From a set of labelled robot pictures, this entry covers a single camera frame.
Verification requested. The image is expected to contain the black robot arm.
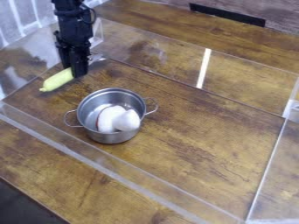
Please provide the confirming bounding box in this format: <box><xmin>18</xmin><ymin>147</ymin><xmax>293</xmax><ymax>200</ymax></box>
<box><xmin>51</xmin><ymin>0</ymin><xmax>97</xmax><ymax>78</ymax></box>

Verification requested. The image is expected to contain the small steel pot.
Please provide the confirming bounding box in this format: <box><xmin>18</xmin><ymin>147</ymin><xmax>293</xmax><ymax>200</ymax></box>
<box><xmin>64</xmin><ymin>87</ymin><xmax>159</xmax><ymax>144</ymax></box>

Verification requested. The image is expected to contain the green handled metal spoon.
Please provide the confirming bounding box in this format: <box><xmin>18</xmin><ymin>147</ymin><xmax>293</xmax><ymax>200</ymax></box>
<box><xmin>39</xmin><ymin>54</ymin><xmax>107</xmax><ymax>92</ymax></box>

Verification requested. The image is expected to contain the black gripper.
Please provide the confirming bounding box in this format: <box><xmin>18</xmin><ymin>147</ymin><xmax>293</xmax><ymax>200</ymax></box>
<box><xmin>54</xmin><ymin>11</ymin><xmax>94</xmax><ymax>78</ymax></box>

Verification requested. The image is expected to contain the white mushroom toy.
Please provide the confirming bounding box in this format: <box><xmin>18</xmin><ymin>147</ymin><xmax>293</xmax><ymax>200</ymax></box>
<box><xmin>97</xmin><ymin>106</ymin><xmax>141</xmax><ymax>133</ymax></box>

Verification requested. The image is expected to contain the black cable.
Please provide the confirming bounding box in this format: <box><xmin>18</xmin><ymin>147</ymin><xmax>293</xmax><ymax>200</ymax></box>
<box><xmin>79</xmin><ymin>2</ymin><xmax>99</xmax><ymax>26</ymax></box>

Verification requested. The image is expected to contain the black strip on wall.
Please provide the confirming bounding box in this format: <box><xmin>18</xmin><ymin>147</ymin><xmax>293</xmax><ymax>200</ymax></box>
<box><xmin>190</xmin><ymin>3</ymin><xmax>267</xmax><ymax>27</ymax></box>

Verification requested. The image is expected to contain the clear acrylic triangle stand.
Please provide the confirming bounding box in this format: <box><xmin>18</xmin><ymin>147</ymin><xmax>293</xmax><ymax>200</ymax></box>
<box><xmin>90</xmin><ymin>18</ymin><xmax>105</xmax><ymax>48</ymax></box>

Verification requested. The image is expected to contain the clear acrylic enclosure wall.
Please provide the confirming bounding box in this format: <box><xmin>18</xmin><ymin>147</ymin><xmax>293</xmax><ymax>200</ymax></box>
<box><xmin>0</xmin><ymin>101</ymin><xmax>246</xmax><ymax>224</ymax></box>

